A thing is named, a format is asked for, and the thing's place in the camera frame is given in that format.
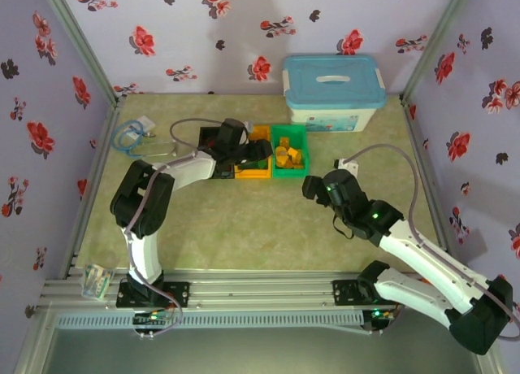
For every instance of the black plastic bin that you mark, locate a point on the black plastic bin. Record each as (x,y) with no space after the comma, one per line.
(205,134)

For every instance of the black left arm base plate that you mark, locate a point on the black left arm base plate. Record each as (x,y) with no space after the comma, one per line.
(180,292)

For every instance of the aluminium frame leg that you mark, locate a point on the aluminium frame leg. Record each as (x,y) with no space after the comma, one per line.
(32,341)

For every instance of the yellow lego brick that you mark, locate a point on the yellow lego brick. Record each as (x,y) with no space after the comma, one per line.
(284,140)
(297,155)
(284,163)

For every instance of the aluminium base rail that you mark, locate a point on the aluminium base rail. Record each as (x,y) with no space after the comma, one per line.
(260,292)

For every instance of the large green lego brick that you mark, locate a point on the large green lego brick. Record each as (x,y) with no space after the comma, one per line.
(256,163)

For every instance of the white storage box blue lid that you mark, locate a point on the white storage box blue lid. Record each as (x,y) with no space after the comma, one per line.
(333,97)

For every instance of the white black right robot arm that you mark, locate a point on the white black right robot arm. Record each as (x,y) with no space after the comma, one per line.
(418,252)

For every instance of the aluminium corner post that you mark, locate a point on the aluminium corner post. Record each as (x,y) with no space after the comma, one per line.
(77,36)
(438,36)

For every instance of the yellow plastic bin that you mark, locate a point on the yellow plastic bin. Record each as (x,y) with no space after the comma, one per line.
(262,132)

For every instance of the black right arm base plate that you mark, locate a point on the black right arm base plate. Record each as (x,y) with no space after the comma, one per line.
(343,292)

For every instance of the clear plastic packet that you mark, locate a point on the clear plastic packet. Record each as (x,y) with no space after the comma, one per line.
(96,282)

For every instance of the white plastic card packet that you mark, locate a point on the white plastic card packet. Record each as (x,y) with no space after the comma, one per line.
(146,123)

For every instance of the green plastic bin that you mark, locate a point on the green plastic bin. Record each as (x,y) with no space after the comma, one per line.
(292,172)

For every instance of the blue stethoscope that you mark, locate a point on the blue stethoscope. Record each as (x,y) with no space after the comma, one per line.
(122,146)

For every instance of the aluminium side rail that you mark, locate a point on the aluminium side rail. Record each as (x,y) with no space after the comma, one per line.
(424,166)
(107,142)

